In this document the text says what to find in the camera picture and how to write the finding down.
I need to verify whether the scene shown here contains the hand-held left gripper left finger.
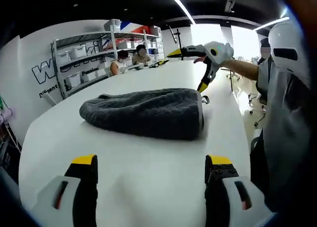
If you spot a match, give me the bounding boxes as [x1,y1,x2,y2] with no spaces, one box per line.
[32,154,99,227]

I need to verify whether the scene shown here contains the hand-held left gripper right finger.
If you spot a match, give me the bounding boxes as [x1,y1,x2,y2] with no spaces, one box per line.
[204,154,270,227]

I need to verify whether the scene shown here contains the grey fluffy towel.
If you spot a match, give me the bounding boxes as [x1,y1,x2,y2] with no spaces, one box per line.
[79,87,210,141]

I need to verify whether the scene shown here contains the black tripod stand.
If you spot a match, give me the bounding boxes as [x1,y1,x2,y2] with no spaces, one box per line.
[169,25,183,61]

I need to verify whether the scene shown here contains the grey metal shelving rack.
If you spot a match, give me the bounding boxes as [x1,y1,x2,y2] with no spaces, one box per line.
[51,31,117,99]
[110,20,166,62]

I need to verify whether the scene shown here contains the curved ceiling light strip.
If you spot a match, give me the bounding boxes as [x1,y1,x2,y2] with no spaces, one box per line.
[163,0,197,25]

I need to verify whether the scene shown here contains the white table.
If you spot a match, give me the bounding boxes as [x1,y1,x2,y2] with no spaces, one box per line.
[18,58,251,227]

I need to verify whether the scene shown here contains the white chest device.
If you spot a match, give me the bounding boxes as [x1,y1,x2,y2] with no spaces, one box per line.
[268,20,312,77]

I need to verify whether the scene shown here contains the operator in grey shirt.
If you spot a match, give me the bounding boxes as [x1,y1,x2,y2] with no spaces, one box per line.
[250,60,317,213]

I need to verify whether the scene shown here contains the white chair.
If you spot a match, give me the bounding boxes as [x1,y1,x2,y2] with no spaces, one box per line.
[41,93,58,107]

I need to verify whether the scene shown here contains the purple roll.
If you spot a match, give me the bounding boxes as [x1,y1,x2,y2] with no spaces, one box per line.
[0,108,17,124]

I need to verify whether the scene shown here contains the metal shelf with white bins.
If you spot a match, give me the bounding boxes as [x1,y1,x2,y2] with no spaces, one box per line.
[58,19,164,88]

